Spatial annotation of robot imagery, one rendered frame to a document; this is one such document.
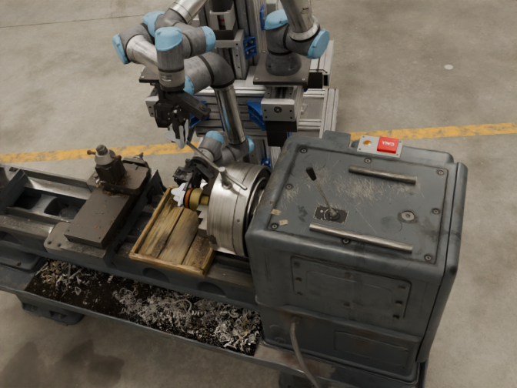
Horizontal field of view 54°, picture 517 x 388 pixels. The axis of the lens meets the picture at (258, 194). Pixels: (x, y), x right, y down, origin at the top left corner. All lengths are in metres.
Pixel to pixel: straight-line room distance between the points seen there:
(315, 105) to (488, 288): 1.56
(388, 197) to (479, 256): 1.55
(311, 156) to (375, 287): 0.45
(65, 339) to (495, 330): 2.18
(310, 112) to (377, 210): 1.99
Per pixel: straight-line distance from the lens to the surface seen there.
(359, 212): 1.49
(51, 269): 2.52
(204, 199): 1.76
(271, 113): 2.10
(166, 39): 1.47
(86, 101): 4.34
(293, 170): 1.60
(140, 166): 2.18
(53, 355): 2.96
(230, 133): 2.01
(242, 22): 2.27
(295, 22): 1.90
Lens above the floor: 2.41
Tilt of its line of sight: 48 degrees down
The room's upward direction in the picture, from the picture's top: 9 degrees counter-clockwise
